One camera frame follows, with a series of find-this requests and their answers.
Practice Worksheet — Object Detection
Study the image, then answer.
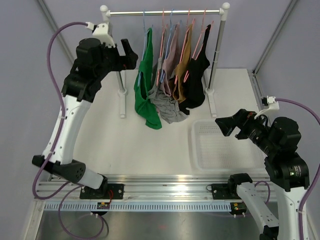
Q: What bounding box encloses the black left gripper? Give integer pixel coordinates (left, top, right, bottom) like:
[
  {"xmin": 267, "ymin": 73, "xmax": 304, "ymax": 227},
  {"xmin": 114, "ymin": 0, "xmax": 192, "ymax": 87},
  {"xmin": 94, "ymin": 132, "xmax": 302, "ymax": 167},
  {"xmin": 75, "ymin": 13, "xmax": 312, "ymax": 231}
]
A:
[{"xmin": 95, "ymin": 39, "xmax": 138, "ymax": 81}]

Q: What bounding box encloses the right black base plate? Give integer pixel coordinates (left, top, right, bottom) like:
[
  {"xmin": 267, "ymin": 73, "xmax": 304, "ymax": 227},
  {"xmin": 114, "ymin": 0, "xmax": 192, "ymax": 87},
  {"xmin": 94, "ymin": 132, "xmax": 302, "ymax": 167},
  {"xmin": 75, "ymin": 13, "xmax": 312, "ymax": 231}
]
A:
[{"xmin": 210, "ymin": 183, "xmax": 241, "ymax": 200}]

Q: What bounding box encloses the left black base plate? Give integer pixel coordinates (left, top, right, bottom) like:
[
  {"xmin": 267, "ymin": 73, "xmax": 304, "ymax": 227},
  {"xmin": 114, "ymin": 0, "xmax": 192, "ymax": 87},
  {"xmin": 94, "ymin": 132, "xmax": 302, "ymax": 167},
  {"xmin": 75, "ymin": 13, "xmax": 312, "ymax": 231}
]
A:
[{"xmin": 79, "ymin": 183, "xmax": 124, "ymax": 200}]

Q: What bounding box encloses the mauve tank top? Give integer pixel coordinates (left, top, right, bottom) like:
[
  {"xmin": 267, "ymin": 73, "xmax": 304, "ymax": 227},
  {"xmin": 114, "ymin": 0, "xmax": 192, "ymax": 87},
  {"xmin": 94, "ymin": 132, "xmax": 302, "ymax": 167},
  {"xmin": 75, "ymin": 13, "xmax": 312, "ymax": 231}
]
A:
[{"xmin": 160, "ymin": 23, "xmax": 180, "ymax": 97}]

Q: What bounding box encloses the black tank top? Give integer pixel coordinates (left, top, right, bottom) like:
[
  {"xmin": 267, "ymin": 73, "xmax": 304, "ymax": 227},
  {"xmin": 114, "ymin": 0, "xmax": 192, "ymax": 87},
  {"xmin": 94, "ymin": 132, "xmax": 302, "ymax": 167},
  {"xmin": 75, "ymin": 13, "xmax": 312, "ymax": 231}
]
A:
[{"xmin": 179, "ymin": 24, "xmax": 212, "ymax": 116}]

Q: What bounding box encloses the left small circuit board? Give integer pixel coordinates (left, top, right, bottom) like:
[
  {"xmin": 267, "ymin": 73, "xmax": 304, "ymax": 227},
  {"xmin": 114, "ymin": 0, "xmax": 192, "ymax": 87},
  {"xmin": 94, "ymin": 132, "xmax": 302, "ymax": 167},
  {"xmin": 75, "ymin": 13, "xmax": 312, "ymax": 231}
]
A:
[{"xmin": 97, "ymin": 202, "xmax": 110, "ymax": 210}]

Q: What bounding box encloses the pink hanger of brown top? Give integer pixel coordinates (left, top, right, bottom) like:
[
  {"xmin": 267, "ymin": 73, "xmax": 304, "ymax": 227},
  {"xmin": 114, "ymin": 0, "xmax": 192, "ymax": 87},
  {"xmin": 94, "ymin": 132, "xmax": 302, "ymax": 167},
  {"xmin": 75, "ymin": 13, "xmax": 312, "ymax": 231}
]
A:
[{"xmin": 174, "ymin": 19, "xmax": 195, "ymax": 86}]

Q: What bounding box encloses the brown tank top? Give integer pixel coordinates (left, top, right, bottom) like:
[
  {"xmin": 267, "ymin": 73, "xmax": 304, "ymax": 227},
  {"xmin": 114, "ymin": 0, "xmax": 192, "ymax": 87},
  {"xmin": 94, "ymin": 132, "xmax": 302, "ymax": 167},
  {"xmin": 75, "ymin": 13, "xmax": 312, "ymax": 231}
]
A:
[{"xmin": 172, "ymin": 24, "xmax": 193, "ymax": 103}]

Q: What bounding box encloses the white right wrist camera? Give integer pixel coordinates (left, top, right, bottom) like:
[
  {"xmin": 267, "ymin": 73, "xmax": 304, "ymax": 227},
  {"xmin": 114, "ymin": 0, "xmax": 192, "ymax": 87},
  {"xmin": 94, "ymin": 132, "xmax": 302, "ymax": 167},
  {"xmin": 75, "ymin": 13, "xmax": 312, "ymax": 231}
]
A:
[{"xmin": 254, "ymin": 96, "xmax": 280, "ymax": 119}]

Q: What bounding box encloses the small circuit board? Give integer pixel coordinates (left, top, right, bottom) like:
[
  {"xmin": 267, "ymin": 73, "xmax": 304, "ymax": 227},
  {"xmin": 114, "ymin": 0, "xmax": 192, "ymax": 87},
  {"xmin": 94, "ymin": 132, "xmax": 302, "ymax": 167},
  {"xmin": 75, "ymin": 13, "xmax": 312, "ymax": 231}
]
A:
[
  {"xmin": 230, "ymin": 202, "xmax": 247, "ymax": 213},
  {"xmin": 97, "ymin": 202, "xmax": 110, "ymax": 210}
]

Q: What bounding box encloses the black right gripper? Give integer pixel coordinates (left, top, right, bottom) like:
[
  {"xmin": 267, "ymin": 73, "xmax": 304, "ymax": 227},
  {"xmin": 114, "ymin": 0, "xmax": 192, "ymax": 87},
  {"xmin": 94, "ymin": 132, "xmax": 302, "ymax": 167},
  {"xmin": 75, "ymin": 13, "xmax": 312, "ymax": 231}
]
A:
[{"xmin": 215, "ymin": 108, "xmax": 278, "ymax": 155}]

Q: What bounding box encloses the white slotted cable duct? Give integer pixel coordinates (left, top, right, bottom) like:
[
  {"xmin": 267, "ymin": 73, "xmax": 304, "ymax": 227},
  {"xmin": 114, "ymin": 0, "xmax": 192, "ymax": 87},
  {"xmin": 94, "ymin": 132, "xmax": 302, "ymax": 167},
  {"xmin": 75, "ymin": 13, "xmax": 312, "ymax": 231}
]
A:
[{"xmin": 44, "ymin": 201, "xmax": 231, "ymax": 212}]

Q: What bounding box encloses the green tank top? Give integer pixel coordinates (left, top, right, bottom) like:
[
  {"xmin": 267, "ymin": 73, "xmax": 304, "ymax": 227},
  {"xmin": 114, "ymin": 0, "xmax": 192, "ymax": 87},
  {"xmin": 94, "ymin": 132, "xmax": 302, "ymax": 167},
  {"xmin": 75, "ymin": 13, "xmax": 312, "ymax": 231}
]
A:
[{"xmin": 133, "ymin": 27, "xmax": 162, "ymax": 130}]

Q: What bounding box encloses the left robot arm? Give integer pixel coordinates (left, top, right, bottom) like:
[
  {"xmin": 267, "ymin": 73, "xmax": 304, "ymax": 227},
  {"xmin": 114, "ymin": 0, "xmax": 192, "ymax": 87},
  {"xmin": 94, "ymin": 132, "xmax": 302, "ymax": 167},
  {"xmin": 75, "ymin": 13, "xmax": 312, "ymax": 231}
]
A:
[{"xmin": 32, "ymin": 38, "xmax": 138, "ymax": 199}]

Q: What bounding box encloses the blue hanger of mauve top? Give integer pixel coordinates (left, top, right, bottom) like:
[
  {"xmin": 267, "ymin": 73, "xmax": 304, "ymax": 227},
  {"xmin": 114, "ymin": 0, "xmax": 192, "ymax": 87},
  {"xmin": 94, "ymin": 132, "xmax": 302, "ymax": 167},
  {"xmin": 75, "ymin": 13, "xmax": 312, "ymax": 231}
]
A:
[{"xmin": 159, "ymin": 8, "xmax": 175, "ymax": 84}]

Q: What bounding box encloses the white plastic basket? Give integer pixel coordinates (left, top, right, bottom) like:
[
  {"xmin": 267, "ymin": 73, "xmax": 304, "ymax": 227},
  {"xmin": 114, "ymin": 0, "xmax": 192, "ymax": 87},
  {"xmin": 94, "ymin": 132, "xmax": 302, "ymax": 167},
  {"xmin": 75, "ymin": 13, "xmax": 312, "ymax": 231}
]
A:
[{"xmin": 190, "ymin": 119, "xmax": 265, "ymax": 173}]

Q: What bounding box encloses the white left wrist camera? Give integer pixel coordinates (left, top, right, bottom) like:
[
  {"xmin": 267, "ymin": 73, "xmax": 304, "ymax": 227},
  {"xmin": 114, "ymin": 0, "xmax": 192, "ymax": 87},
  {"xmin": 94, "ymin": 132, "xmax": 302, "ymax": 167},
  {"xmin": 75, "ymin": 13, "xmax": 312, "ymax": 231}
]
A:
[{"xmin": 86, "ymin": 22, "xmax": 116, "ymax": 48}]

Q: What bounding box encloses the pink hanger of grey top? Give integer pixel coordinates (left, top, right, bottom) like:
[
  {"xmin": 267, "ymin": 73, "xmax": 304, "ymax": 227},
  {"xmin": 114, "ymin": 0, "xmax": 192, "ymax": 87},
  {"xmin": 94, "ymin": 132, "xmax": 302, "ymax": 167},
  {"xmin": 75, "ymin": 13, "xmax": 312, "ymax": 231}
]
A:
[{"xmin": 156, "ymin": 9, "xmax": 168, "ymax": 86}]

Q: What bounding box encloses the aluminium mounting rail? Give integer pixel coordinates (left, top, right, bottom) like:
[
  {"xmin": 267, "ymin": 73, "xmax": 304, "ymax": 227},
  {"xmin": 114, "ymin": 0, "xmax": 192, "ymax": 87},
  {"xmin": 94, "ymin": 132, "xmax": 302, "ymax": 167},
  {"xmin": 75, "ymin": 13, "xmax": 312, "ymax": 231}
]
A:
[{"xmin": 35, "ymin": 174, "xmax": 268, "ymax": 202}]

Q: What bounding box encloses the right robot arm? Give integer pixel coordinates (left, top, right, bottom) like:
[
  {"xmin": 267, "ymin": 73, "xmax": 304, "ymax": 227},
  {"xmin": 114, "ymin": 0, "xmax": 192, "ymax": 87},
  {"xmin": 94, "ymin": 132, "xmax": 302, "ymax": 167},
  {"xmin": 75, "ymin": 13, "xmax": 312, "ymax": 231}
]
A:
[{"xmin": 215, "ymin": 109, "xmax": 310, "ymax": 240}]

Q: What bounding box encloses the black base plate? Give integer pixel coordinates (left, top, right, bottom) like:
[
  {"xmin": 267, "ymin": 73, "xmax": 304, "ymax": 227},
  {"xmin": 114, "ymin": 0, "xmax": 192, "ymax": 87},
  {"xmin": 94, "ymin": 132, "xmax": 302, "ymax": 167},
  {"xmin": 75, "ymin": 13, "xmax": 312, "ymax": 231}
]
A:
[
  {"xmin": 79, "ymin": 183, "xmax": 124, "ymax": 200},
  {"xmin": 210, "ymin": 183, "xmax": 241, "ymax": 200}
]

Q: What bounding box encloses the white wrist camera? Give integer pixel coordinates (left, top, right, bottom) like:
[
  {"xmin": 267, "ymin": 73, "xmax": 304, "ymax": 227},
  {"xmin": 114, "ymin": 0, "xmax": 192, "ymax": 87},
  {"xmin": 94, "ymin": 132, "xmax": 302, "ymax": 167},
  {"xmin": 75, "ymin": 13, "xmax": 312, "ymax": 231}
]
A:
[
  {"xmin": 254, "ymin": 96, "xmax": 280, "ymax": 119},
  {"xmin": 86, "ymin": 22, "xmax": 116, "ymax": 48}
]

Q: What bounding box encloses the blue wire hanger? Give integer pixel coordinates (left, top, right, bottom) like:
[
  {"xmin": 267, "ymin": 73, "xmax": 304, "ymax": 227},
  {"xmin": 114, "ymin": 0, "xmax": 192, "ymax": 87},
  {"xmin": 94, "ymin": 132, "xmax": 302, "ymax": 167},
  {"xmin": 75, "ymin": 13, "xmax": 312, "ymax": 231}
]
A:
[{"xmin": 136, "ymin": 11, "xmax": 154, "ymax": 99}]

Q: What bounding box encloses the right small circuit board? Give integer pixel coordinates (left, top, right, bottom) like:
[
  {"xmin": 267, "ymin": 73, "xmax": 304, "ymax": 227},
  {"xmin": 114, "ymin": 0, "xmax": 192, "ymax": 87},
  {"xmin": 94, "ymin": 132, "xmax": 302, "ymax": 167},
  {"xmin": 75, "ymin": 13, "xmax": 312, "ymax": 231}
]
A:
[{"xmin": 230, "ymin": 202, "xmax": 247, "ymax": 213}]

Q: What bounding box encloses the white metal clothes rack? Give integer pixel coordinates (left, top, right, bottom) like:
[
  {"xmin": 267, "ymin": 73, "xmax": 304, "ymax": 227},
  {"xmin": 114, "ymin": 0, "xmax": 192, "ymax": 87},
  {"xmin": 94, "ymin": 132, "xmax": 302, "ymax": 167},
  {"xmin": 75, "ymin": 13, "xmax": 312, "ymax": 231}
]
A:
[{"xmin": 100, "ymin": 2, "xmax": 231, "ymax": 118}]

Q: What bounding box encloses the pink hanger of black top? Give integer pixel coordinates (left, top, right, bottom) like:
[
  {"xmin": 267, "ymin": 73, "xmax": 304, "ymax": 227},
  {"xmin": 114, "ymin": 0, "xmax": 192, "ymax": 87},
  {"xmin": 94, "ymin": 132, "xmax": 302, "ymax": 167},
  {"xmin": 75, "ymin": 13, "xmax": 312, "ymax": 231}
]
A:
[{"xmin": 183, "ymin": 8, "xmax": 214, "ymax": 83}]

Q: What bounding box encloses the grey tank top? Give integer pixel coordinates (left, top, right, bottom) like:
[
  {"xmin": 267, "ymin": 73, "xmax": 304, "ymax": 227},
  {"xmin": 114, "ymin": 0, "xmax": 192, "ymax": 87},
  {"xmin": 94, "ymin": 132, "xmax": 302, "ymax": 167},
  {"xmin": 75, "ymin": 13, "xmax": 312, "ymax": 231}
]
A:
[{"xmin": 148, "ymin": 58, "xmax": 188, "ymax": 124}]

